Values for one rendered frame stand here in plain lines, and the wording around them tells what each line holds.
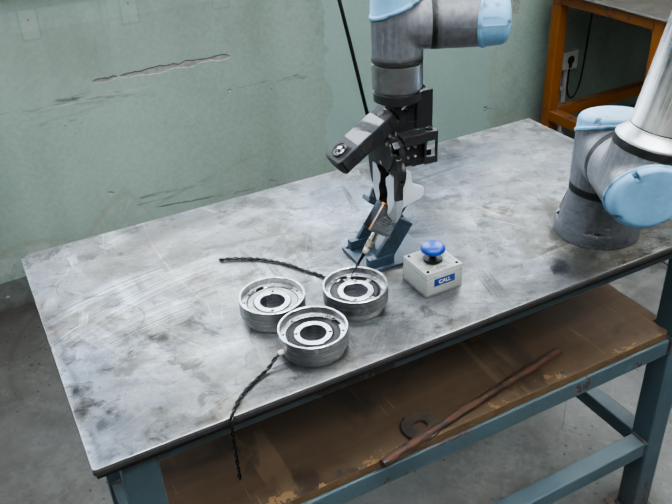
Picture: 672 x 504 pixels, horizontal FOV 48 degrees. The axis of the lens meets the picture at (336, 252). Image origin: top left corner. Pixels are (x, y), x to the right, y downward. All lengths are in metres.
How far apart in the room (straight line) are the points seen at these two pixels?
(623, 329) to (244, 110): 1.66
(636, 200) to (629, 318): 0.51
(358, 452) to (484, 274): 0.37
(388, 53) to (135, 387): 0.59
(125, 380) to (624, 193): 0.78
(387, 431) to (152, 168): 1.66
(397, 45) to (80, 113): 1.71
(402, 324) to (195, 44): 1.70
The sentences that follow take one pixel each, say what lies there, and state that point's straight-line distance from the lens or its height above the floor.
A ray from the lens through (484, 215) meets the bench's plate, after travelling 1.49.
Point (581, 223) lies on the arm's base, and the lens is 1.41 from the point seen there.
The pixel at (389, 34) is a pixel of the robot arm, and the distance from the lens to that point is 1.09.
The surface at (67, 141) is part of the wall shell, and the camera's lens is 2.68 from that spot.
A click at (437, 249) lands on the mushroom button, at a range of 1.24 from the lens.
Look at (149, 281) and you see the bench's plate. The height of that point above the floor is 0.80.
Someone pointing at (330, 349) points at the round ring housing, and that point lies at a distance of 1.09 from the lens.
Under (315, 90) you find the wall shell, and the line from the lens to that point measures 2.92.
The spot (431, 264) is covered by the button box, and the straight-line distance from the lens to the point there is 1.25.
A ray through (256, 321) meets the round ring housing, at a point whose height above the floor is 0.83.
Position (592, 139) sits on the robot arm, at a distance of 1.34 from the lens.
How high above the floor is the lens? 1.52
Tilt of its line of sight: 32 degrees down
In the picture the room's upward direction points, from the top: 3 degrees counter-clockwise
